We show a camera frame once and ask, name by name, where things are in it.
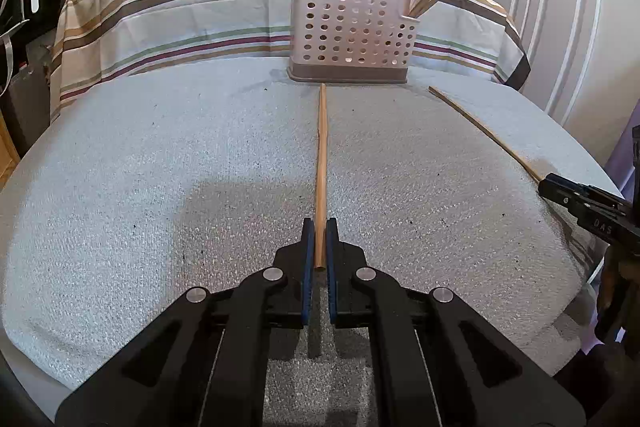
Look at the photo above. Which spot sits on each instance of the white foam mat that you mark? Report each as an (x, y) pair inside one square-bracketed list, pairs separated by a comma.
[(150, 182)]

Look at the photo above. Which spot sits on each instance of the brown wooden panel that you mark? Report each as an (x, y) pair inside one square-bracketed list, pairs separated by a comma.
[(7, 147)]

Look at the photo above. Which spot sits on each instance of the striped cloth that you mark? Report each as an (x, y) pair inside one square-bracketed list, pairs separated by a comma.
[(175, 17)]

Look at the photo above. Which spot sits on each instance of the lavender clothing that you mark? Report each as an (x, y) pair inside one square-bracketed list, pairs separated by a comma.
[(622, 152)]

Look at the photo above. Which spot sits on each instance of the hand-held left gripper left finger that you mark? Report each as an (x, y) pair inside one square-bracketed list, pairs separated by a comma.
[(308, 277)]

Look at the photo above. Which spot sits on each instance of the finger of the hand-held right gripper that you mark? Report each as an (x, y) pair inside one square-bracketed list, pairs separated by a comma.
[(560, 199), (585, 193)]

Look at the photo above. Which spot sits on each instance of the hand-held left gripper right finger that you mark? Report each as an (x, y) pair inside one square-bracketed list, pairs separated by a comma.
[(330, 277)]

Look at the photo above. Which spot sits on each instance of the pink perforated utensil basket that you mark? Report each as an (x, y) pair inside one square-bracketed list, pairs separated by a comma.
[(350, 32)]

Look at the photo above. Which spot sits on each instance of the person's right hand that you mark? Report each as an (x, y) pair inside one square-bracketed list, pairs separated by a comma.
[(609, 287)]

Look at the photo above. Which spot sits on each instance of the white wardrobe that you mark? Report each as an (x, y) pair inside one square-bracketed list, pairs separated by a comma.
[(565, 7)]

